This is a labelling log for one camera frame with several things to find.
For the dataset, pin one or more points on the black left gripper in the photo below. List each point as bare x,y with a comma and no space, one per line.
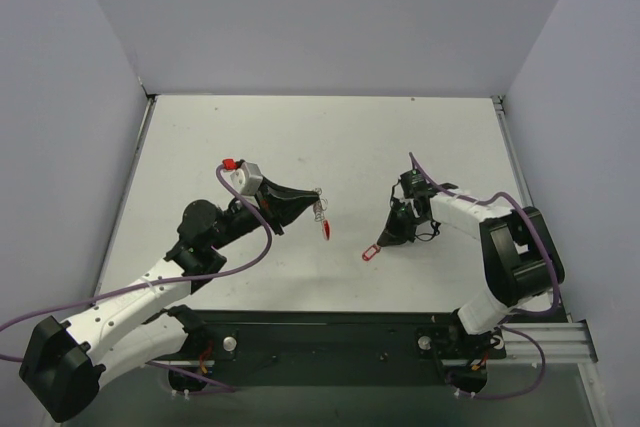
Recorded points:
267,207

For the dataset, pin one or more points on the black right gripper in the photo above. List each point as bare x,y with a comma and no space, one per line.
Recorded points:
407,212

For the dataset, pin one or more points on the red tagged key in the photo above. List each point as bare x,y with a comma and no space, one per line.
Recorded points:
370,252

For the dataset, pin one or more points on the red round key tag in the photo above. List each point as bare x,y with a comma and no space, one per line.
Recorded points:
326,229

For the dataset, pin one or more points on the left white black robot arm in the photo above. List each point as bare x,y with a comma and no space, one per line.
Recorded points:
67,362

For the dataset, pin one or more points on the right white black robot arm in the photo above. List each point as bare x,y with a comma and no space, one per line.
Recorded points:
522,269

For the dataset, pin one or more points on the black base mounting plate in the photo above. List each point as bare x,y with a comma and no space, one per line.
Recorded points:
334,349

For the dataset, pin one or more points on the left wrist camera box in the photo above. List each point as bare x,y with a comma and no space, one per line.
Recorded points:
246,178

